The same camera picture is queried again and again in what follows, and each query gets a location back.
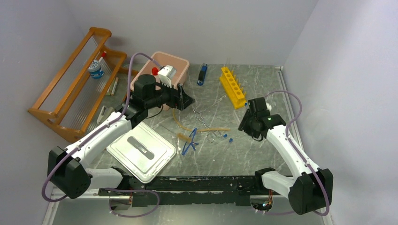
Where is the pink plastic bin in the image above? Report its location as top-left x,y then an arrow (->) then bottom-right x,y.
127,52 -> 195,111

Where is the wooden drying rack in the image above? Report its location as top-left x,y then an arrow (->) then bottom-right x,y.
28,27 -> 128,143

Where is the white bin lid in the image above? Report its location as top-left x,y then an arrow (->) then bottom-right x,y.
107,122 -> 176,184

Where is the red cap wash bottle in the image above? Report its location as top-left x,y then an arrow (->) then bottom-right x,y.
151,67 -> 159,76

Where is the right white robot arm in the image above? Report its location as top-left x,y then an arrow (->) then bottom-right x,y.
238,97 -> 333,216

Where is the blue stapler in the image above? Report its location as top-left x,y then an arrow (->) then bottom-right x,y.
197,63 -> 207,86

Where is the aluminium frame rail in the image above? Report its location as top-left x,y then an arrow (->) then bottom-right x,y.
44,188 -> 331,225

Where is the test tube brush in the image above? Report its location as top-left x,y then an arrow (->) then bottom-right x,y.
176,133 -> 191,142

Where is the blue white round container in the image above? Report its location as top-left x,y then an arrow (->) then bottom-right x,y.
87,60 -> 104,79

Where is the red capped marker pen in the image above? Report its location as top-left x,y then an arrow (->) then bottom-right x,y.
98,51 -> 107,63

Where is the black mounting rail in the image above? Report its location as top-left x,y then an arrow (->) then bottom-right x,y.
98,175 -> 276,207

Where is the yellow test tube rack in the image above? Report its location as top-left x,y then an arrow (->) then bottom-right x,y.
219,67 -> 247,109

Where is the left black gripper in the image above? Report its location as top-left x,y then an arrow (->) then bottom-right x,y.
145,77 -> 195,111

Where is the white marker pen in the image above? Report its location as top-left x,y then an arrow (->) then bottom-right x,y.
110,77 -> 119,96

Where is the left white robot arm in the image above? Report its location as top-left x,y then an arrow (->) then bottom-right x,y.
41,74 -> 195,202

